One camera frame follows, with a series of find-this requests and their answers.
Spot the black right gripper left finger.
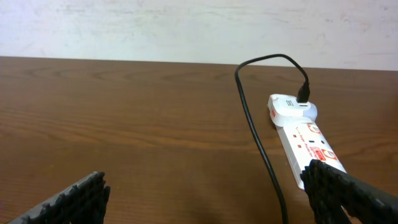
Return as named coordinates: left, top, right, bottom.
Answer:
left=8, top=172, right=111, bottom=224

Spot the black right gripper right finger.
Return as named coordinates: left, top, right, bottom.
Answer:
left=300, top=159, right=397, bottom=224

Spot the white charger plug adapter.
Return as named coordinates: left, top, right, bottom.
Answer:
left=267, top=94, right=318, bottom=127

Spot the white power strip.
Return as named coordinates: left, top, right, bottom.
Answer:
left=277, top=123, right=346, bottom=189

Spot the black charging cable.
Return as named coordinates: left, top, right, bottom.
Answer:
left=234, top=54, right=311, bottom=224

